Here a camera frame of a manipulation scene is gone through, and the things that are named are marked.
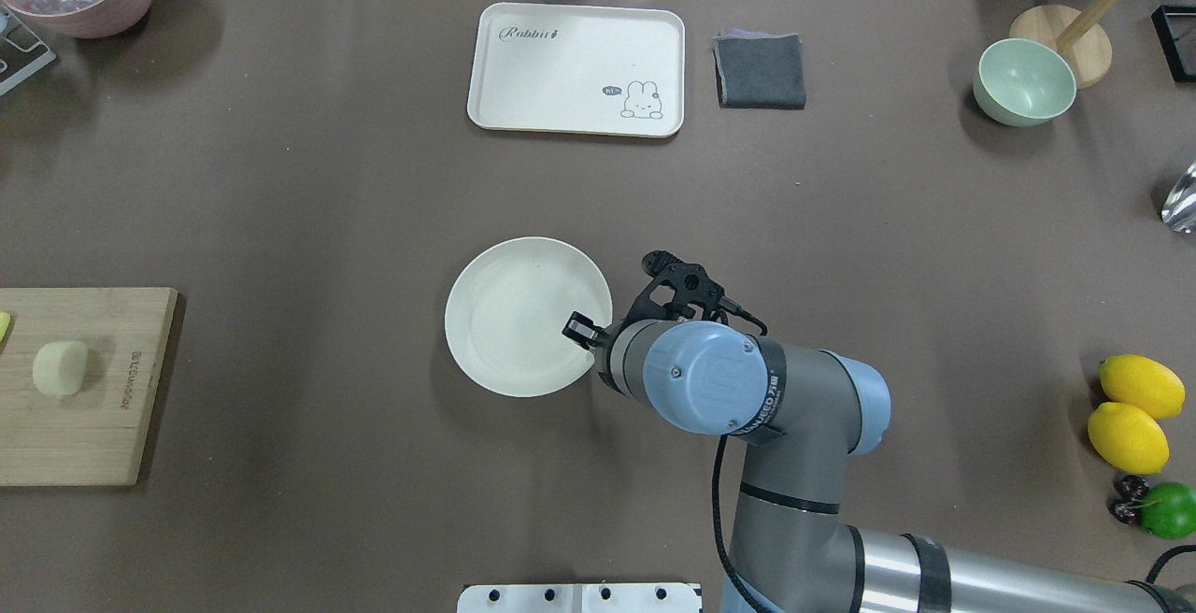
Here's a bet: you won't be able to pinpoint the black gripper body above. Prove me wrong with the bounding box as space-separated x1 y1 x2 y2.
615 251 730 332

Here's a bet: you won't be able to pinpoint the cream round plate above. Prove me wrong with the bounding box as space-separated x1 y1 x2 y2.
444 235 614 397

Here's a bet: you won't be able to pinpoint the white steamed bun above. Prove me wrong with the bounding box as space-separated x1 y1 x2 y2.
33 341 89 397

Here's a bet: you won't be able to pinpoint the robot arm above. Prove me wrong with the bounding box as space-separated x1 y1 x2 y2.
562 250 1192 612

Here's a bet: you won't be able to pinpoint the cream rabbit tray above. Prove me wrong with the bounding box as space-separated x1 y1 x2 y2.
466 4 685 137

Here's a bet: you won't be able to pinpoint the black glass tray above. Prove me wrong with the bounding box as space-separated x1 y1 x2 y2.
1151 5 1195 82

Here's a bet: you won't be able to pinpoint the grey folded cloth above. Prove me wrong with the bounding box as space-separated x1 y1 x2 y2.
713 29 807 110

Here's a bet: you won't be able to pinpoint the green bowl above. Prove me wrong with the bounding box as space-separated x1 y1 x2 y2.
971 38 1078 127

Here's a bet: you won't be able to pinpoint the upper yellow lemon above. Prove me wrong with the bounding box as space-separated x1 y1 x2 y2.
1098 354 1186 419

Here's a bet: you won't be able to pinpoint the yellow lemon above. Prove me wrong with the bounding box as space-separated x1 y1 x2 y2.
1088 403 1170 476
1098 354 1186 419

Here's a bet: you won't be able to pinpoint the lower yellow lemon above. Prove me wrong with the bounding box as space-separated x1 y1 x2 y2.
1088 403 1170 476

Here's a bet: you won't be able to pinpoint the wooden cup stand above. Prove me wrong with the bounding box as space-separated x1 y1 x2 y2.
1008 0 1119 90

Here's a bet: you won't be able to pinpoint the dark cherries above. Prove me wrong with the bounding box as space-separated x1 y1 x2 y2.
1109 474 1152 525

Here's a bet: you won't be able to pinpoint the metal scoop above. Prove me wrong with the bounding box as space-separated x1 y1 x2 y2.
1160 163 1196 235

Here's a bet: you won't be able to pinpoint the wooden cutting board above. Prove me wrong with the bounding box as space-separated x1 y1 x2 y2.
1 288 177 488

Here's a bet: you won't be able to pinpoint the green lime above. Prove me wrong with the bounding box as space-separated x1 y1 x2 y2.
1140 482 1195 540

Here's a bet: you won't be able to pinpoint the white cup rack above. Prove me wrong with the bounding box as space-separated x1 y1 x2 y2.
0 6 57 96

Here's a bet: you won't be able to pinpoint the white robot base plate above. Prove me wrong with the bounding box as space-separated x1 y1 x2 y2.
456 582 704 612

